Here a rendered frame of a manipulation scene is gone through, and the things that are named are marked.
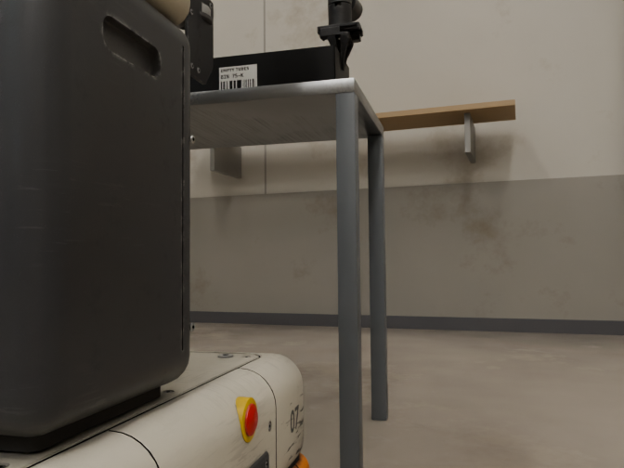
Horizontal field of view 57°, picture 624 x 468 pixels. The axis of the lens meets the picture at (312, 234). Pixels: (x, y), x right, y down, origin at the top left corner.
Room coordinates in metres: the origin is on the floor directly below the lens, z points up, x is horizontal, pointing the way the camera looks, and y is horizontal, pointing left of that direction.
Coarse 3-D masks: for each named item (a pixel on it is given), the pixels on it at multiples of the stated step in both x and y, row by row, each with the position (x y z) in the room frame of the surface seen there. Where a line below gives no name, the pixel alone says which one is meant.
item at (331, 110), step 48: (192, 96) 1.25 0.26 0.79; (240, 96) 1.22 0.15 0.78; (288, 96) 1.19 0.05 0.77; (336, 96) 1.17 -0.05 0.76; (192, 144) 1.66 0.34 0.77; (240, 144) 1.67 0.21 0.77; (336, 144) 1.17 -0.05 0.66; (384, 240) 1.58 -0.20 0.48; (384, 288) 1.57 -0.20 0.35; (384, 336) 1.56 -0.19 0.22; (384, 384) 1.55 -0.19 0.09
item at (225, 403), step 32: (192, 352) 0.94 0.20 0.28; (224, 352) 0.94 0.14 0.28; (192, 384) 0.69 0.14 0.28; (224, 384) 0.70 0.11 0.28; (256, 384) 0.75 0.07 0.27; (288, 384) 0.85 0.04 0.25; (128, 416) 0.55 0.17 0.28; (160, 416) 0.56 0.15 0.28; (192, 416) 0.59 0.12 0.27; (224, 416) 0.63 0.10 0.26; (256, 416) 0.69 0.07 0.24; (288, 416) 0.84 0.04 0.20; (64, 448) 0.46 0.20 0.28; (96, 448) 0.46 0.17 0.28; (128, 448) 0.48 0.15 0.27; (160, 448) 0.51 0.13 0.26; (192, 448) 0.55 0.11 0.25; (224, 448) 0.61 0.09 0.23; (256, 448) 0.71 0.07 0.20; (288, 448) 0.84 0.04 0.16
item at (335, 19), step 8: (328, 8) 1.36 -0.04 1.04; (336, 8) 1.34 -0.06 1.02; (344, 8) 1.34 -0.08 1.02; (328, 16) 1.36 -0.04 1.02; (336, 16) 1.34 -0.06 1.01; (344, 16) 1.34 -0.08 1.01; (336, 24) 1.33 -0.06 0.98; (344, 24) 1.33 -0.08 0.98; (352, 24) 1.32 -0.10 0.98; (360, 32) 1.37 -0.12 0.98
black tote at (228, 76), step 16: (304, 48) 1.30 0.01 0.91; (320, 48) 1.29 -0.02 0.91; (336, 48) 1.30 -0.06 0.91; (224, 64) 1.35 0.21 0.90; (240, 64) 1.34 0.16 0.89; (256, 64) 1.33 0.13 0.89; (272, 64) 1.32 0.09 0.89; (288, 64) 1.31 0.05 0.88; (304, 64) 1.30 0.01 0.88; (320, 64) 1.29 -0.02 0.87; (336, 64) 1.30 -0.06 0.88; (192, 80) 1.37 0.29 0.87; (208, 80) 1.36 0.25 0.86; (224, 80) 1.35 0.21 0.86; (240, 80) 1.34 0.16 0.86; (256, 80) 1.33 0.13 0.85; (272, 80) 1.32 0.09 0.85; (288, 80) 1.31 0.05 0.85; (304, 80) 1.30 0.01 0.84; (320, 80) 1.29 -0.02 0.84
